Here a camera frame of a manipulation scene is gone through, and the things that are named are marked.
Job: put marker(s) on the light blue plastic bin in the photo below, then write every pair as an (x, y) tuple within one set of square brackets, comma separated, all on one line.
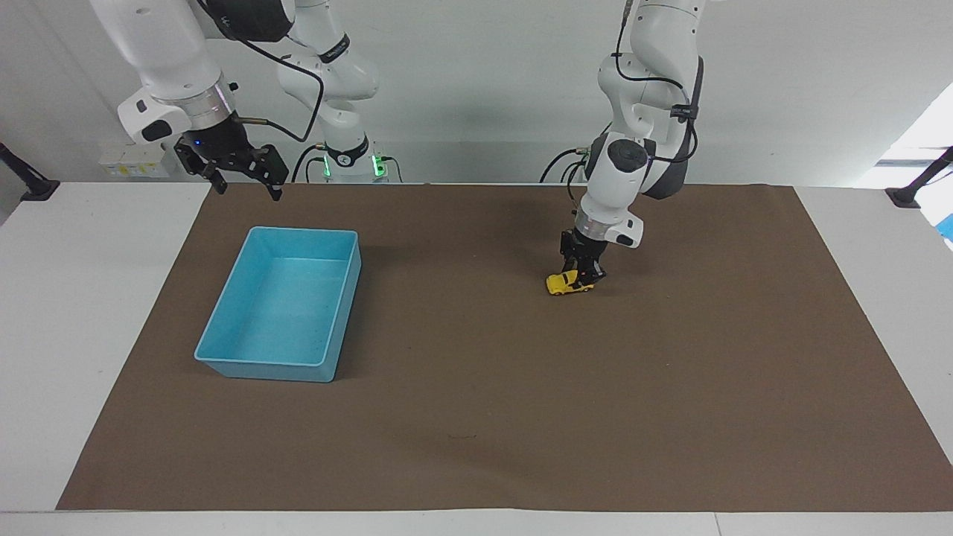
[(287, 313)]

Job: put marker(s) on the yellow toy beetle car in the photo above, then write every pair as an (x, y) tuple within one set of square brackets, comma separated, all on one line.
[(563, 284)]

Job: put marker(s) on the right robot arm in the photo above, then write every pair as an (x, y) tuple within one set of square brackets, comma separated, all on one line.
[(167, 52)]

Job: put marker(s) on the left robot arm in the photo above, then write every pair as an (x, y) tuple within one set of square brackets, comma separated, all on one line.
[(655, 74)]

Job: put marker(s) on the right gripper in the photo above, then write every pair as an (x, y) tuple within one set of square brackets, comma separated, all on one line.
[(221, 138)]

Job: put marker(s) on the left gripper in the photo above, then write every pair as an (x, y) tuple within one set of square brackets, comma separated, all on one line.
[(590, 247)]

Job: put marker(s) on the black stand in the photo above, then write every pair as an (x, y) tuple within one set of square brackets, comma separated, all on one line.
[(30, 182), (914, 190)]

